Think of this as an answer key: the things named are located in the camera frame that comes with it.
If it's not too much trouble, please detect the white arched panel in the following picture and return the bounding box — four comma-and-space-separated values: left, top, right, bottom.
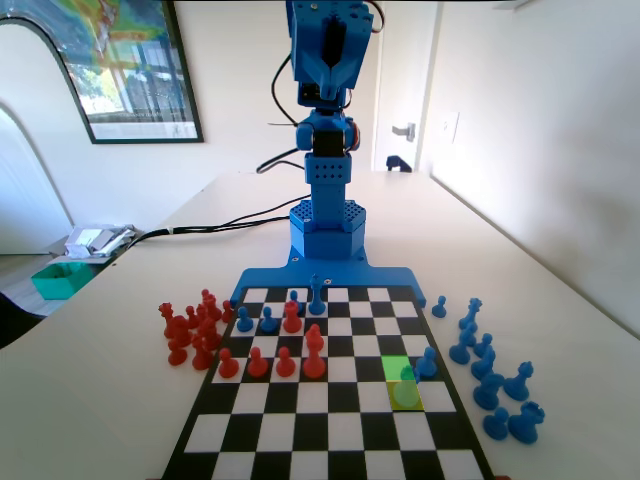
0, 17, 97, 256

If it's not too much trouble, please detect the blue plastic chess queen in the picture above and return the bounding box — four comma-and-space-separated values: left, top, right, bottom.
460, 297, 485, 332

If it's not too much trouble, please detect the teal plastic box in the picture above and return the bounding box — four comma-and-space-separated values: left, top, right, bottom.
30, 262, 92, 301

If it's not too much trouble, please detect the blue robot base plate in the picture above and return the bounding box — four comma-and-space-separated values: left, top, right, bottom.
232, 247, 427, 307

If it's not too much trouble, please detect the black framed poster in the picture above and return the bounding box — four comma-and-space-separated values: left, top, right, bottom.
0, 0, 205, 145

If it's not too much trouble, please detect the white door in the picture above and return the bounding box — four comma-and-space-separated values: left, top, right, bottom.
372, 0, 439, 174

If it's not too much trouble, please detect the red king chess piece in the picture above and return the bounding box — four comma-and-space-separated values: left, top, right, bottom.
301, 323, 327, 380

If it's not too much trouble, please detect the red knight chess piece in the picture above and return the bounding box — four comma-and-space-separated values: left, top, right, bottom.
198, 318, 223, 351

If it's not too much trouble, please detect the black table cable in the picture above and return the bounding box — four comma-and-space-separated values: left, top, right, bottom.
115, 214, 296, 251
115, 198, 307, 251

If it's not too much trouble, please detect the dark chair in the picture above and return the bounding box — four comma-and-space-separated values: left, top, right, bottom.
0, 289, 49, 351

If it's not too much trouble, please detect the tall blue piece back row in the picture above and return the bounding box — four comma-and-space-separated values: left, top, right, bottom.
307, 273, 326, 316

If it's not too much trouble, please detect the thick black camera cable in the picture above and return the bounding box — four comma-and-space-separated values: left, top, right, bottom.
271, 53, 301, 126

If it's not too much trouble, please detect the black white chessboard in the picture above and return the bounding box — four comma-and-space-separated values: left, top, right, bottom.
159, 284, 496, 480

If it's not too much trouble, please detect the thin black cable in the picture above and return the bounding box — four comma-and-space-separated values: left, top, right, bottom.
257, 148, 307, 175

